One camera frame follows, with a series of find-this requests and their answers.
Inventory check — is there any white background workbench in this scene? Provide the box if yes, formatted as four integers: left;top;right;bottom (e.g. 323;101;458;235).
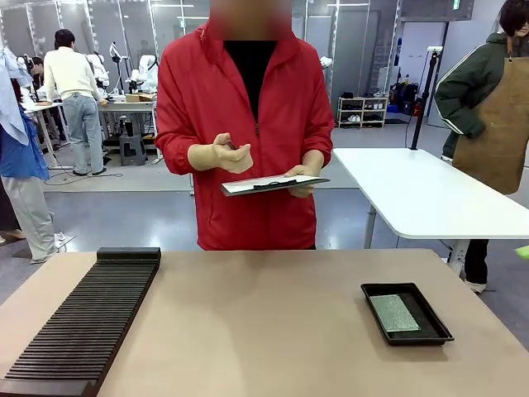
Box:
98;98;160;165

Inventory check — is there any person in red jacket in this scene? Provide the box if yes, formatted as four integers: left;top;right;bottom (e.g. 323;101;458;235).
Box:
155;18;336;251

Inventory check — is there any black slotted PCB rack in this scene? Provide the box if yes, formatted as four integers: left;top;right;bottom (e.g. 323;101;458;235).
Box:
0;246;161;397

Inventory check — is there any person in white sweater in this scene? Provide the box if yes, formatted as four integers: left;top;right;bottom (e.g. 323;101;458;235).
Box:
36;28;110;177

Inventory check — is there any person's right forearm red sleeve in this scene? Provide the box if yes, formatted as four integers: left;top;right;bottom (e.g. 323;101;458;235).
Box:
155;119;207;176

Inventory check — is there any person's left hand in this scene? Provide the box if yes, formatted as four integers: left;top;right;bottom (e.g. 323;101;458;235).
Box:
284;149;325;199

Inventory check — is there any green perforated PCB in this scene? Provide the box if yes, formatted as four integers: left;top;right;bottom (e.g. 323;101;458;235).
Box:
368;293;422;334

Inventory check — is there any person in blue jacket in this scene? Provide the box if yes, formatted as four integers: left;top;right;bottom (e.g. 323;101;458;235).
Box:
0;46;60;265

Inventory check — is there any person in brown apron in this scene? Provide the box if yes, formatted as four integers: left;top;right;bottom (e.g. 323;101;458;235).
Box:
434;0;529;294

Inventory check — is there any person's right hand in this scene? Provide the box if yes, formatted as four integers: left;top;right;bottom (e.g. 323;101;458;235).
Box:
187;132;255;175

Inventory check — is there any person's left forearm red sleeve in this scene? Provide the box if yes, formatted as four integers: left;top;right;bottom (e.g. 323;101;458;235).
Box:
301;119;336;169

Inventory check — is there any small white side desk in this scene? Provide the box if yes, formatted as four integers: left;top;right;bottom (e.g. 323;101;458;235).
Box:
22;101;71;170

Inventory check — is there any black clipboard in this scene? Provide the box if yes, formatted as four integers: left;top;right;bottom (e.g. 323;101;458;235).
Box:
220;175;331;198

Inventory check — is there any black camera pole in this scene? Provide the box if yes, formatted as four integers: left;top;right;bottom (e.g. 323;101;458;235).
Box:
408;46;444;151

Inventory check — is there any black plastic tray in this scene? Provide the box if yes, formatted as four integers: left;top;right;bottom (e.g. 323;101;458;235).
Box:
360;282;455;347

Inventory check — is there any seated person dark jacket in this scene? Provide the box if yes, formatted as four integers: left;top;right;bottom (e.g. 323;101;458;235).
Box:
30;56;47;100

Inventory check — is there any grey plastic step stool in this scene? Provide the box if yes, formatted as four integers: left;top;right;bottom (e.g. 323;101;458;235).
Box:
119;134;148;167

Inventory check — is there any large white table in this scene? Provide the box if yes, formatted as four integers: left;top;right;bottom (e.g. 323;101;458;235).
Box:
332;147;529;275

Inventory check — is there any wooden shoe shelf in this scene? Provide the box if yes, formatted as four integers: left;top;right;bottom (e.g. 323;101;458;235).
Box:
337;96;390;129

